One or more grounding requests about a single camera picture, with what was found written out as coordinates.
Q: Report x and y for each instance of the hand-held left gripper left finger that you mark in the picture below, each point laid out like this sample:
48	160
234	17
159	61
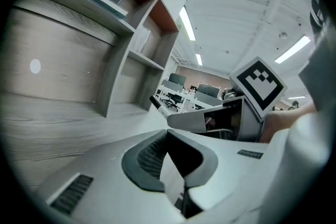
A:
99	178

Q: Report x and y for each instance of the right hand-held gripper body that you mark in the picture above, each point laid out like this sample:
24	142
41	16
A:
260	84

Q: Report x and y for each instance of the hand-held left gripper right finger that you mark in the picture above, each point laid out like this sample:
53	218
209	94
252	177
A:
231	178

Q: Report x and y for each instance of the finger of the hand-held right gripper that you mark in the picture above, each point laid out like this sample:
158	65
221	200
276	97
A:
187	120

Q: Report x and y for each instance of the person's right forearm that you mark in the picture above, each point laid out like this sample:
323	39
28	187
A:
283	123

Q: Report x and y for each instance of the black office chair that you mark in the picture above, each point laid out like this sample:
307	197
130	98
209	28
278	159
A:
173	100

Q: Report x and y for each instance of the long white office desk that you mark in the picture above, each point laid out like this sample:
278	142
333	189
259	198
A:
183	95

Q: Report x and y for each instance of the dark grey desk partition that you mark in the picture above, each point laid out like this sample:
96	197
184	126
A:
208	99
172	85

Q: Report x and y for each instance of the grey wooden desk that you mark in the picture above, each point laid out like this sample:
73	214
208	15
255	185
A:
52	133

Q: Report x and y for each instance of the black computer monitor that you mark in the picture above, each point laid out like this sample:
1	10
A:
208	89
177	78

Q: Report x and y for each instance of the ceiling light strip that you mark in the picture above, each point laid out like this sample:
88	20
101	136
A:
292	49
187	23
199	59

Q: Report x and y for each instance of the clear drinking glass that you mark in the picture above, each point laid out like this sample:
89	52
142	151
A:
143	39

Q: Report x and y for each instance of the grey wooden shelf hutch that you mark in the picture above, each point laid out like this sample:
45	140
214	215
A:
65	60

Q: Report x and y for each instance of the white round sticker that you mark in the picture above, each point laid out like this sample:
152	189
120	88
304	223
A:
35	65

